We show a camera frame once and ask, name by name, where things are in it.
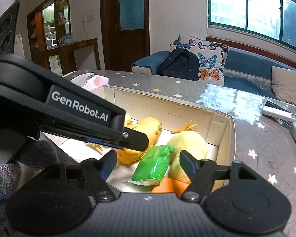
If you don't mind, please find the white wall paper sheet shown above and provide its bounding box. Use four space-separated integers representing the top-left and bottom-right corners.
14 34 24 58

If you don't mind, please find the butterfly print pillow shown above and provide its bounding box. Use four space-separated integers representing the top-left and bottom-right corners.
169 35 229 87

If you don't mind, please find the yellow paper sheet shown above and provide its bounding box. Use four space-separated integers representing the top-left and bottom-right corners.
48 55 59 71

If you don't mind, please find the blue sofa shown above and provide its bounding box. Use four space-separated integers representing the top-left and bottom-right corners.
131 47 296 102

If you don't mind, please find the green plastic packet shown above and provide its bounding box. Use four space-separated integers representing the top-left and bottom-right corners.
131 144 175 186

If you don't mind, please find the yellow plush chick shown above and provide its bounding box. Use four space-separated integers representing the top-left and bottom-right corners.
167 120 209 185
86 114 134 151

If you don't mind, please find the wooden display cabinet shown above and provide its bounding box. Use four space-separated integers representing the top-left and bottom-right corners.
27 0 71 62

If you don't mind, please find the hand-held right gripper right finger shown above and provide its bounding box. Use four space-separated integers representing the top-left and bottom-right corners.
180 150 261 202

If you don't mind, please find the beige cushion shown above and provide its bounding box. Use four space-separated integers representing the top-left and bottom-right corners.
271 66 296 108

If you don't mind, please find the dark wooden door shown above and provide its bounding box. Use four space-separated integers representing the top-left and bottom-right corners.
99 0 151 71

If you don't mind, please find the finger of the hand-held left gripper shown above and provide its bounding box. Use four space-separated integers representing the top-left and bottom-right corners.
84 127 150 153

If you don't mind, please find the white cardboard box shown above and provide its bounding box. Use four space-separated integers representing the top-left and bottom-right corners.
39 85 236 194

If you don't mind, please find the white plastic bag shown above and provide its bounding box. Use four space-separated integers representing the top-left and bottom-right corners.
70 73 109 91

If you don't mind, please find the black backpack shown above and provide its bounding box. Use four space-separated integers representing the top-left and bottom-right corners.
156 48 201 81

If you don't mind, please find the wooden sideboard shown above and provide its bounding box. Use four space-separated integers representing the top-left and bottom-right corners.
41 38 101 77

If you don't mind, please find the white remote control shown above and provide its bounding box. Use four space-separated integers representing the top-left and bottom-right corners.
262 105 296 123

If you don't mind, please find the orange block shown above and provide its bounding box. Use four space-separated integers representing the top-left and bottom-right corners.
151 177 196 198

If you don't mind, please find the person's left hand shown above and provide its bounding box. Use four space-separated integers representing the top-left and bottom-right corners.
0 139 59 218

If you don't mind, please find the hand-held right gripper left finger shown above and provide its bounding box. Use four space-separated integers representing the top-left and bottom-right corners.
35 150 117 202

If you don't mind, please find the green framed window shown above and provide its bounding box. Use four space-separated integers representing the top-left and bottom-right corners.
206 0 296 55

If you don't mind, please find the yellow rubber duck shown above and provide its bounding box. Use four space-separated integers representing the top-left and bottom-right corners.
116 117 163 165

